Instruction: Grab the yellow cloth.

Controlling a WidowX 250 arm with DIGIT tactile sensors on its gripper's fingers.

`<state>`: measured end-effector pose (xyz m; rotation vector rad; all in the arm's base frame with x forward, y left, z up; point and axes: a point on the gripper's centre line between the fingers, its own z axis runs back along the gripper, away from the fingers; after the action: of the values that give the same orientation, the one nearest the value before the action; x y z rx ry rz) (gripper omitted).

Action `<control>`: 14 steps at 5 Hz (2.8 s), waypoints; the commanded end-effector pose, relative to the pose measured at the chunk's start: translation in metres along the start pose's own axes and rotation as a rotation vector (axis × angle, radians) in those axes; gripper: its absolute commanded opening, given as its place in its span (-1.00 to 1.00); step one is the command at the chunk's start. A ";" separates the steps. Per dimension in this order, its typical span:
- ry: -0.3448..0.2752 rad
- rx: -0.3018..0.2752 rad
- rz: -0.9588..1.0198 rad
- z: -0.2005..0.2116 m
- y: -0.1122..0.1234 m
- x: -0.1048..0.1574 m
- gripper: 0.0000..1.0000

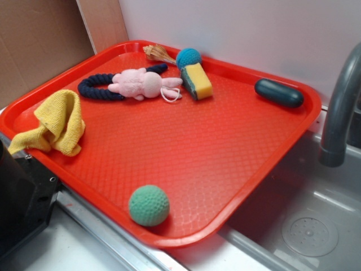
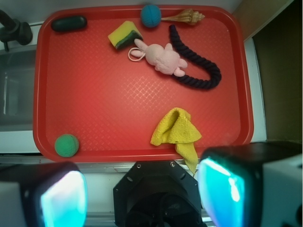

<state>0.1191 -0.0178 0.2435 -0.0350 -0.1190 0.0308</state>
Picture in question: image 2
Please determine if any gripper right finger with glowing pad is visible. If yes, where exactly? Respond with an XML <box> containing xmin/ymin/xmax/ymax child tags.
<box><xmin>197</xmin><ymin>141</ymin><xmax>303</xmax><ymax>227</ymax></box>

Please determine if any pink plush bunny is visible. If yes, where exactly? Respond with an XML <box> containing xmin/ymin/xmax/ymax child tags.
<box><xmin>128</xmin><ymin>39</ymin><xmax>187</xmax><ymax>77</ymax></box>

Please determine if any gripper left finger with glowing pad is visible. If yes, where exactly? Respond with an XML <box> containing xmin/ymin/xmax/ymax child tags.
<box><xmin>0</xmin><ymin>162</ymin><xmax>88</xmax><ymax>227</ymax></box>

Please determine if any black oval case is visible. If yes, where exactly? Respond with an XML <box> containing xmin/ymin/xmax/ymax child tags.
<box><xmin>51</xmin><ymin>15</ymin><xmax>88</xmax><ymax>32</ymax></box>

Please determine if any tan conch seashell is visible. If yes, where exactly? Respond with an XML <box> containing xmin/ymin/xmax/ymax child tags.
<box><xmin>161</xmin><ymin>9</ymin><xmax>205</xmax><ymax>25</ymax></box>

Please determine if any dark purple rope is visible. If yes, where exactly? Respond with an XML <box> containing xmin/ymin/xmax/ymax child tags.
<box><xmin>169</xmin><ymin>24</ymin><xmax>223</xmax><ymax>90</ymax></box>

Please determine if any blue ball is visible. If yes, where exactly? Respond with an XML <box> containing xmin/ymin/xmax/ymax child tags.
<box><xmin>140</xmin><ymin>4</ymin><xmax>161</xmax><ymax>28</ymax></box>

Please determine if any yellow cloth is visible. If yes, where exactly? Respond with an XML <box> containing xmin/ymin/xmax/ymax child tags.
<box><xmin>150</xmin><ymin>107</ymin><xmax>202</xmax><ymax>174</ymax></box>

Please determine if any green ball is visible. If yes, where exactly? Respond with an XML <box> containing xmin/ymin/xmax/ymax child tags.
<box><xmin>54</xmin><ymin>134</ymin><xmax>80</xmax><ymax>157</ymax></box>

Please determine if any yellow green sponge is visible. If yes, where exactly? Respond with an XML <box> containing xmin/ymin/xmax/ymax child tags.
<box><xmin>107</xmin><ymin>21</ymin><xmax>143</xmax><ymax>50</ymax></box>

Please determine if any clear plastic bin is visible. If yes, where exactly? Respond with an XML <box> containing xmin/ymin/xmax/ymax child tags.
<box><xmin>0</xmin><ymin>45</ymin><xmax>36</xmax><ymax>132</ymax></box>

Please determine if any red plastic tray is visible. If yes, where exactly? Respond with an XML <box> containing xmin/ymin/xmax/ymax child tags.
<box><xmin>33</xmin><ymin>6</ymin><xmax>254</xmax><ymax>162</ymax></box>

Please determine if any black clamp mount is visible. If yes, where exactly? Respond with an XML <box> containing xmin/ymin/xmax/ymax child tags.
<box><xmin>0</xmin><ymin>10</ymin><xmax>33</xmax><ymax>52</ymax></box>

